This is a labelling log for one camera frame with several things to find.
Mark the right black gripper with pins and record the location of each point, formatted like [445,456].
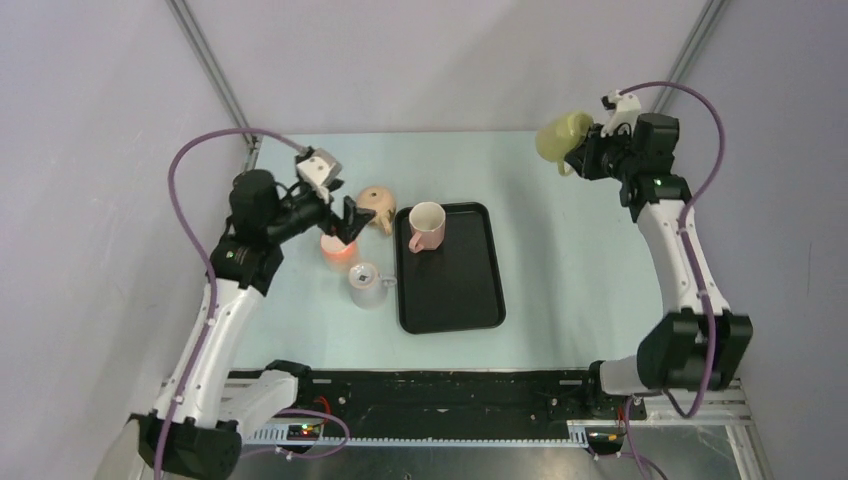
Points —
[582,159]

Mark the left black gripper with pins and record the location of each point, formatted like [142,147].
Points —
[356,217]

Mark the yellow mug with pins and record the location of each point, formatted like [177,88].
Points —
[561,136]

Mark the pink mug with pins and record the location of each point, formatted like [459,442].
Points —
[427,221]

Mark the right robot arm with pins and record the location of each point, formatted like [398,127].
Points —
[700,342]

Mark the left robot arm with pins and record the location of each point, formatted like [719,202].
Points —
[239,273]

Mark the clear glass mug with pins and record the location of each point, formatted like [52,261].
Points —
[368,287]

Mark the orange translucent cup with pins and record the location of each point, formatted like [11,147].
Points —
[338,256]

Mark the black rectangular tray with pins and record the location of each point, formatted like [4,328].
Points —
[456,287]

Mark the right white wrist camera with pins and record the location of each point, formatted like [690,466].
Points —
[623,110]

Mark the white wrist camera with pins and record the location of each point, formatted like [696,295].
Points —
[623,110]
[320,170]

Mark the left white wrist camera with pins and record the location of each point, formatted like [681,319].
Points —
[320,170]

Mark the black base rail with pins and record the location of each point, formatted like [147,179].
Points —
[457,406]

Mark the aluminium frame rail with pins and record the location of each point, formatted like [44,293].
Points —
[302,427]

